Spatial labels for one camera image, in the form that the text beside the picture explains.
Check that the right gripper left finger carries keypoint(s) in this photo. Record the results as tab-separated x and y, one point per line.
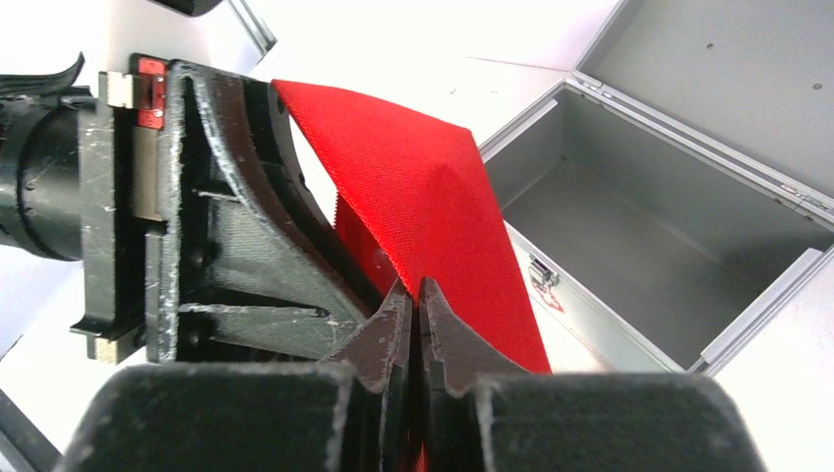
347	412

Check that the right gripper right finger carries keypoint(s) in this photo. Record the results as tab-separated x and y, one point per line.
554	404

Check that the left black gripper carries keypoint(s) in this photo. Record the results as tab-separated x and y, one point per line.
197	227

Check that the red first aid pouch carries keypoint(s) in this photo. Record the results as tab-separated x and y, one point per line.
416	208

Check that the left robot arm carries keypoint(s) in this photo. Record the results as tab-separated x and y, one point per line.
40	170

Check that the grey metal medicine box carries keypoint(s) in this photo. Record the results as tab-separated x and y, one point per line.
674	191

